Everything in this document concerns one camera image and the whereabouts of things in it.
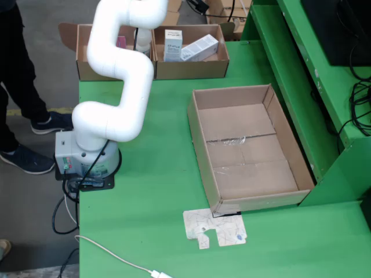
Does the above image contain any white printed small carton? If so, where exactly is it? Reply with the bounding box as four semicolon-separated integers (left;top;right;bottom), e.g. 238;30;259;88
163;30;184;63

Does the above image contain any shallow cardboard tray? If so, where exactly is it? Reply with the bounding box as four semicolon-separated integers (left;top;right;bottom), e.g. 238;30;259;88
187;83;316;217

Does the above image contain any divided cardboard box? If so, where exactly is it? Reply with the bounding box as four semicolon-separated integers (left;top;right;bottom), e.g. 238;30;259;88
59;22;236;81

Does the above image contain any green metal rack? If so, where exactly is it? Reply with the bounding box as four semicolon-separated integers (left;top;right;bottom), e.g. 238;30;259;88
241;0;371;208

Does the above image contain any black trouser leg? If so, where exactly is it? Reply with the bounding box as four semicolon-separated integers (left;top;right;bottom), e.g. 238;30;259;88
0;83;19;153
0;4;52;122

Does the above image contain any printed brown cardboard box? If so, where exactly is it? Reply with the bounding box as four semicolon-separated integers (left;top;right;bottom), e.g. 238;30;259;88
202;0;253;33

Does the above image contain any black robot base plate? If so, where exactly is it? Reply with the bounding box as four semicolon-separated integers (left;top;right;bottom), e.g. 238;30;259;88
54;169;116;192

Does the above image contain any black cable tangle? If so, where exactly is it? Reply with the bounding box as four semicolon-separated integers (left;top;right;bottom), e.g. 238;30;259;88
337;34;371;137

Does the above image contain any black monitor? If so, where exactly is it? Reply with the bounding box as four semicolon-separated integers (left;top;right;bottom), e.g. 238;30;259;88
300;0;371;67

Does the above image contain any black looped wrist cable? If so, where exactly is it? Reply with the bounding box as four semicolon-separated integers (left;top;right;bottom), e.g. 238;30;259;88
185;0;201;13

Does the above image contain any black cable over cardboard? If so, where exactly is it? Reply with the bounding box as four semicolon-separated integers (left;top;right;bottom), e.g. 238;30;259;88
227;0;236;23

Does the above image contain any grey robot base box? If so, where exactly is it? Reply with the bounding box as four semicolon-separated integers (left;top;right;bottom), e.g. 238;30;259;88
54;130;122;177

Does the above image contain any thin white cable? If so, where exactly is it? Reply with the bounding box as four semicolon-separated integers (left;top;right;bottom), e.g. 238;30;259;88
63;195;81;231

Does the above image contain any white scribbled paper patch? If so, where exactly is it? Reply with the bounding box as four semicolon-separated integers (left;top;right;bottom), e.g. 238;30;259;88
182;208;248;250

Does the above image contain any dark blue sneaker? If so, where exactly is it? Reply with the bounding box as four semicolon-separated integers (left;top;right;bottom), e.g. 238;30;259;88
0;144;56;175
30;111;74;136

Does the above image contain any flat cardboard sheet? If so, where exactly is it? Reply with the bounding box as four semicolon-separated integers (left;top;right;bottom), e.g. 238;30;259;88
162;0;183;27

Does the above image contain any white plastic bottle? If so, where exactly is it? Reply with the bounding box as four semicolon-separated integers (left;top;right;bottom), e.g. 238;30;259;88
133;27;154;56

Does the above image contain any black looped floor cable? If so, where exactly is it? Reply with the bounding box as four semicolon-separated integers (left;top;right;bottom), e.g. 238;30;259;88
52;185;81;236

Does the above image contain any tan shoe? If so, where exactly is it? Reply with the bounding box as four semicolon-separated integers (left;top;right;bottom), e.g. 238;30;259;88
0;239;12;261

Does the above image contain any white d'Alba carton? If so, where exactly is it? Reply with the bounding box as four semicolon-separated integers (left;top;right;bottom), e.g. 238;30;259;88
180;34;220;63

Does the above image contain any long black table cable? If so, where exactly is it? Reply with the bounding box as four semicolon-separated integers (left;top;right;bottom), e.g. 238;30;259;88
67;26;140;197

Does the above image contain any white cable with adapter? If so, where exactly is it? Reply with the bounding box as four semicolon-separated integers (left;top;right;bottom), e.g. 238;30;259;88
74;235;172;278

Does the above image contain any thin black floor cable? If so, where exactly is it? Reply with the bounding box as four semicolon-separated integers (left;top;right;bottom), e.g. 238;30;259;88
57;247;80;278

